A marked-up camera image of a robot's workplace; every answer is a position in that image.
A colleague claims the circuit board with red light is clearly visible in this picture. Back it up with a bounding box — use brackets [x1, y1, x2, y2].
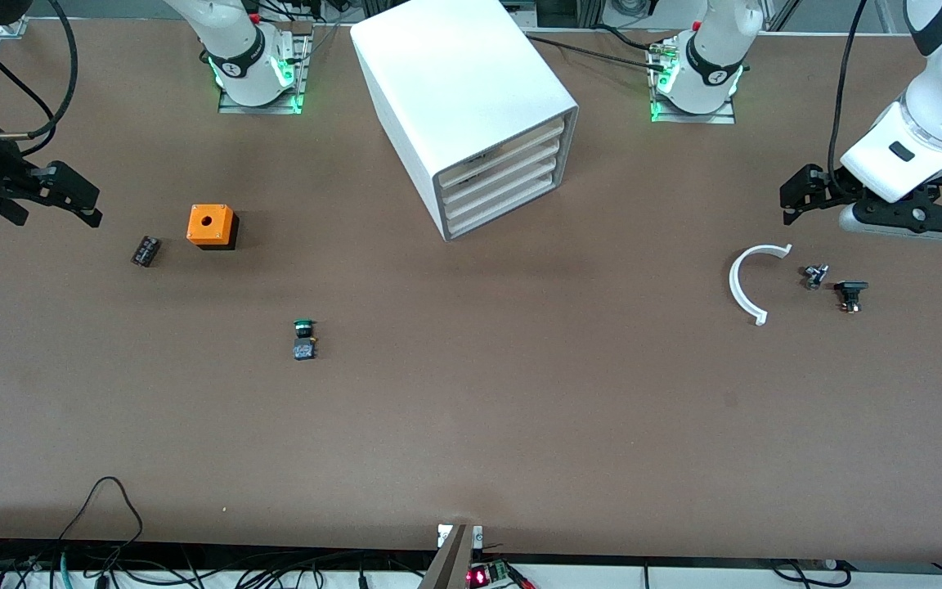
[467, 559, 533, 589]

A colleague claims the white curved plastic clip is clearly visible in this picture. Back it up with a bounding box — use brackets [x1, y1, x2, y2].
[729, 244, 793, 326]

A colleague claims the green push button switch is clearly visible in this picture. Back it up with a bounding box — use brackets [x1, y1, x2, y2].
[292, 320, 321, 362]

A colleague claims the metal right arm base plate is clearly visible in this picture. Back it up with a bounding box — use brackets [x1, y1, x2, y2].
[218, 29, 310, 115]

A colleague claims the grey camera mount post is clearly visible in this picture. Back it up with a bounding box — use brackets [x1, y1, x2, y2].
[418, 524, 476, 589]

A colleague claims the small black switch part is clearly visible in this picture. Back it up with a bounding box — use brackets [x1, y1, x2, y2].
[834, 281, 870, 314]

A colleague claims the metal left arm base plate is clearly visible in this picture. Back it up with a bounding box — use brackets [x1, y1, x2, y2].
[649, 41, 738, 125]

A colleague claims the thin black looped cable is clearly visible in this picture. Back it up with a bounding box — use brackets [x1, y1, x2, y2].
[58, 476, 145, 565]

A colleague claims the black cable behind cabinet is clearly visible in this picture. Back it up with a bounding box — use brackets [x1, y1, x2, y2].
[524, 33, 672, 68]

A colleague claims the orange button enclosure box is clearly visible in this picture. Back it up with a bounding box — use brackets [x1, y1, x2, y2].
[186, 204, 240, 251]

